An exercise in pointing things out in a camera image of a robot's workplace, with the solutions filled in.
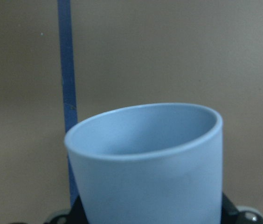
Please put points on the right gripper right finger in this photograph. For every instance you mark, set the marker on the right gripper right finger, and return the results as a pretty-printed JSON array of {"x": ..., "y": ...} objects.
[{"x": 231, "y": 214}]

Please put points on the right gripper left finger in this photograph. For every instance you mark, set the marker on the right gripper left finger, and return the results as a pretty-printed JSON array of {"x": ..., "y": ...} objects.
[{"x": 74, "y": 215}]

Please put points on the light blue plastic cup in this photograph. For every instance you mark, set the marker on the light blue plastic cup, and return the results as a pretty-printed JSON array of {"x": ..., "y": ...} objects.
[{"x": 149, "y": 164}]

